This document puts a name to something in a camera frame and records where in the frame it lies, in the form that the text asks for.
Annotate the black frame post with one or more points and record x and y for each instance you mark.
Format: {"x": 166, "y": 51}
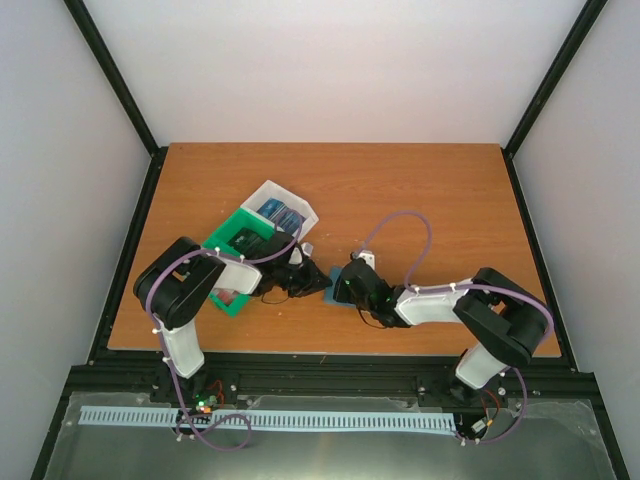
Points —
{"x": 93, "y": 38}
{"x": 570, "y": 46}

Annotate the small electronics board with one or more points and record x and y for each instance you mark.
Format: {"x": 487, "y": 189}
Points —
{"x": 206, "y": 405}

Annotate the blue card stack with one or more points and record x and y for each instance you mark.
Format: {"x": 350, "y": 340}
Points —
{"x": 277, "y": 212}

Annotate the teal card holder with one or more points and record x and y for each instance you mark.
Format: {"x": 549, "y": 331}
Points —
{"x": 328, "y": 297}

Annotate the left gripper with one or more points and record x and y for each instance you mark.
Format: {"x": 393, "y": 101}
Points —
{"x": 312, "y": 284}

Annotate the light blue cable duct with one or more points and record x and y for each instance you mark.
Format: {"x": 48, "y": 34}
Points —
{"x": 274, "y": 420}

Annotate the red white card stack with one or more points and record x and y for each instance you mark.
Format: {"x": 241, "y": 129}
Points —
{"x": 225, "y": 296}

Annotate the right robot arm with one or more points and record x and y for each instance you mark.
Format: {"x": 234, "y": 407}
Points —
{"x": 508, "y": 323}

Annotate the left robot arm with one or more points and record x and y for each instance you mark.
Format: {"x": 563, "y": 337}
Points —
{"x": 176, "y": 285}

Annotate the metal base plate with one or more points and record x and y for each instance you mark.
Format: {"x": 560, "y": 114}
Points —
{"x": 536, "y": 439}

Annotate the black frame post left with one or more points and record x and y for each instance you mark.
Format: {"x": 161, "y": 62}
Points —
{"x": 93, "y": 38}

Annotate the black card stack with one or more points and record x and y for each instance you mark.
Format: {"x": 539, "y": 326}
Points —
{"x": 247, "y": 242}

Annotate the white bin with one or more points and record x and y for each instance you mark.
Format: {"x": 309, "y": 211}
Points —
{"x": 271, "y": 189}

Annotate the black frame post right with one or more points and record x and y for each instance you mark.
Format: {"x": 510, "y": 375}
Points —
{"x": 570, "y": 46}

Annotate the green bin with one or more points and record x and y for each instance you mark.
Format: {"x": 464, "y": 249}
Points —
{"x": 234, "y": 308}
{"x": 239, "y": 219}

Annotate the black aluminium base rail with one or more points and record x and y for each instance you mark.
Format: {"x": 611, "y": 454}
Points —
{"x": 318, "y": 375}

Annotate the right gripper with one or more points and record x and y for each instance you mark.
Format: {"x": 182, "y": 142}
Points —
{"x": 341, "y": 294}

